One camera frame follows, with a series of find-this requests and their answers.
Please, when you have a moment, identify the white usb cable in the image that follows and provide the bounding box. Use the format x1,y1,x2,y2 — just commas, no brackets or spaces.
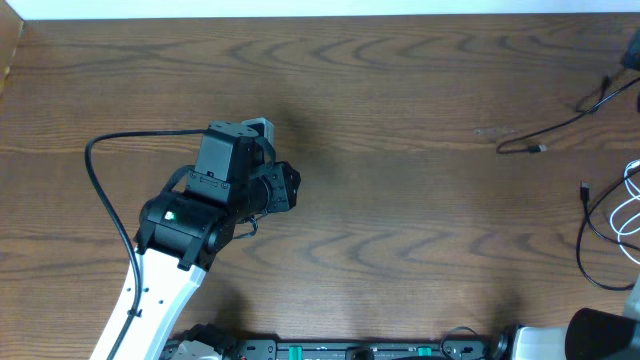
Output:
608,158,640,266

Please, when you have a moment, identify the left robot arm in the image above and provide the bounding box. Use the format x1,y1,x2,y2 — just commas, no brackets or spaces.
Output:
84,118,301,359

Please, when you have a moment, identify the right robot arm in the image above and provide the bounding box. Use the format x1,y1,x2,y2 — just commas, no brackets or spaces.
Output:
491,29,639,359

